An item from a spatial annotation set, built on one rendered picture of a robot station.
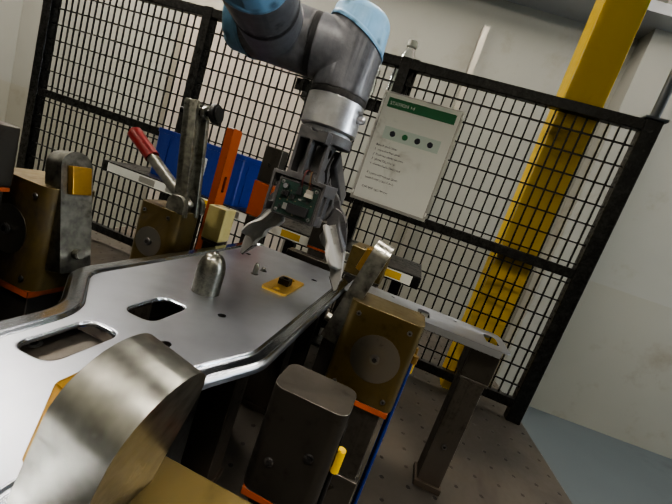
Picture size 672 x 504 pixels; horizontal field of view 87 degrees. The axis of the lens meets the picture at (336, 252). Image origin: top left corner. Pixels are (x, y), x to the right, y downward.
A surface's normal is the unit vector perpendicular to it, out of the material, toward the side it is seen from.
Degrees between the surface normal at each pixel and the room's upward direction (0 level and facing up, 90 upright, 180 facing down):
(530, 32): 90
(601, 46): 90
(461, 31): 90
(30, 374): 0
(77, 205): 78
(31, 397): 0
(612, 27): 90
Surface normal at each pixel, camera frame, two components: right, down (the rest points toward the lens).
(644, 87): -0.13, 0.14
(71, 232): 0.96, 0.15
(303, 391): 0.32, -0.93
